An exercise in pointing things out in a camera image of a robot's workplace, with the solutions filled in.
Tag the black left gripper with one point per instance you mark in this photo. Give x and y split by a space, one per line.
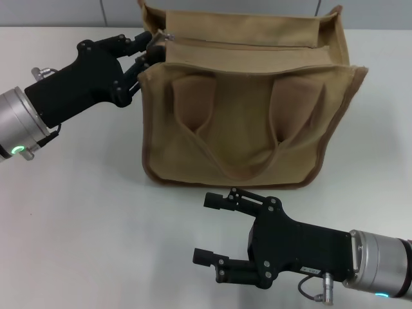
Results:
80 83

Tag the silver metal zipper pull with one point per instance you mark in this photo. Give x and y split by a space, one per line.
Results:
162 36

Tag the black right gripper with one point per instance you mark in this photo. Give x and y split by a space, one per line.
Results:
289 248

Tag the khaki canvas food bag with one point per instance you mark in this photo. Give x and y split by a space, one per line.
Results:
244 122

